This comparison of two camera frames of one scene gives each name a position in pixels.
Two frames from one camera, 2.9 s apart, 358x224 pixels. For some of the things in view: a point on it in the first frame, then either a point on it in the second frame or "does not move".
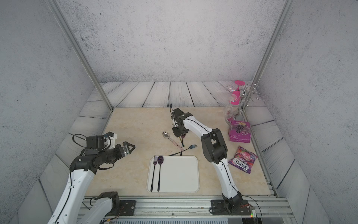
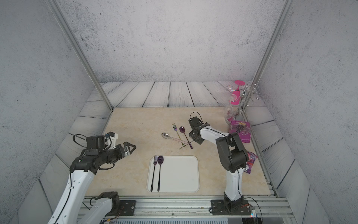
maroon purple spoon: x=182 y=136 -> x=182 y=129
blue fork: x=191 y=147 -> x=187 y=144
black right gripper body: x=178 y=131 -> x=192 y=135
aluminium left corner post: x=56 y=8 does not move
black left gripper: x=120 y=152 does not move
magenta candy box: x=239 y=131 does not move
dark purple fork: x=155 y=161 does not move
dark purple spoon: x=160 y=160 does not move
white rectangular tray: x=178 y=174 does not move
